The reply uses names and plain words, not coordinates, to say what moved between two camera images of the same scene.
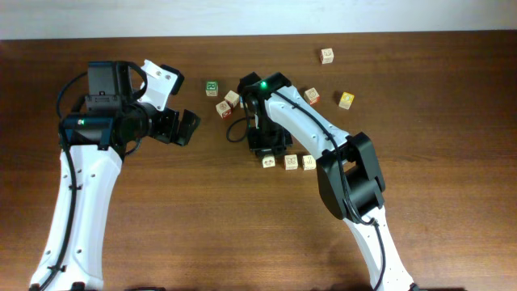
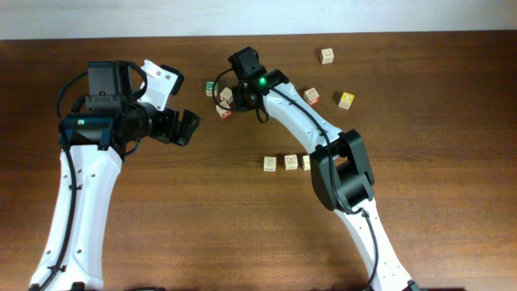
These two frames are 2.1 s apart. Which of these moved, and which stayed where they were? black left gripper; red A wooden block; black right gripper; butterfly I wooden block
Moved: black right gripper
Stayed: black left gripper; butterfly I wooden block; red A wooden block
